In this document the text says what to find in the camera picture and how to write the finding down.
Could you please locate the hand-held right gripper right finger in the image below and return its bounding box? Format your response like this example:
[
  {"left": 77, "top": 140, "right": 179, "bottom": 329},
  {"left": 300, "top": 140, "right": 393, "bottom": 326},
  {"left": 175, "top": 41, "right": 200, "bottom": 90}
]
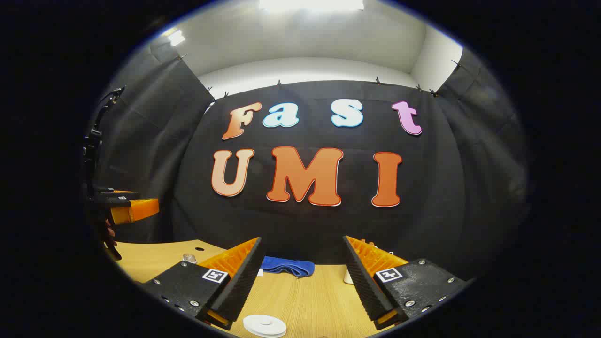
[{"left": 342, "top": 235, "right": 470, "bottom": 331}]

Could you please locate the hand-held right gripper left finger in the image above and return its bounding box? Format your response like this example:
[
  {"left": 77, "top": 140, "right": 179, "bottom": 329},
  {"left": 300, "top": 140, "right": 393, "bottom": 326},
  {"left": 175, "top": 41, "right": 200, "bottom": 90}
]
[{"left": 139, "top": 236, "right": 263, "bottom": 331}]

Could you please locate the white teacup lid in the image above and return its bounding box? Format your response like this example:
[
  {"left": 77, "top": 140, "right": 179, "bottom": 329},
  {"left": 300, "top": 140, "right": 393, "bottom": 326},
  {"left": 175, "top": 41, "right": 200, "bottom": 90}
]
[{"left": 243, "top": 314, "right": 287, "bottom": 338}]

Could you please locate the white toaster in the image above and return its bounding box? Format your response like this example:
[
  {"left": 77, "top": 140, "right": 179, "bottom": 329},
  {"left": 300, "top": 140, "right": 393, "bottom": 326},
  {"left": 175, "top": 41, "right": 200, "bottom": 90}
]
[{"left": 344, "top": 242, "right": 394, "bottom": 285}]

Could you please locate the blue towel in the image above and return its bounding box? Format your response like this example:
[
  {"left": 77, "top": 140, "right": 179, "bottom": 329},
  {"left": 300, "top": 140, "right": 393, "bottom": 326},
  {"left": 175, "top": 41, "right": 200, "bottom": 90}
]
[{"left": 260, "top": 256, "right": 316, "bottom": 278}]

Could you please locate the black backdrop cloth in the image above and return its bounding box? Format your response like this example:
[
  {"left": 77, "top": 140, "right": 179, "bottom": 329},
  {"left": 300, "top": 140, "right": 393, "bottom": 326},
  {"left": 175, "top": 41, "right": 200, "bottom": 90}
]
[{"left": 87, "top": 46, "right": 531, "bottom": 282}]

